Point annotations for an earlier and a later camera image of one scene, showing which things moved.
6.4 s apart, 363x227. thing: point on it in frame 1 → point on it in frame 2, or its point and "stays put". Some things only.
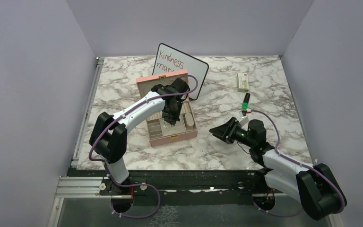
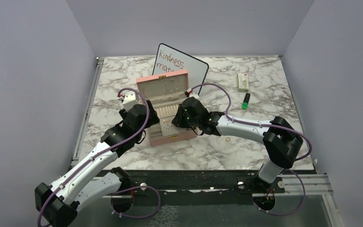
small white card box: x=243 y=84 stays put
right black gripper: x=225 y=131 → x=178 y=121
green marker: x=245 y=104 stays put
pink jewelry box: x=161 y=132 stays put
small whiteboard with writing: x=168 y=59 stays put
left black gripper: x=172 y=119 → x=152 y=118
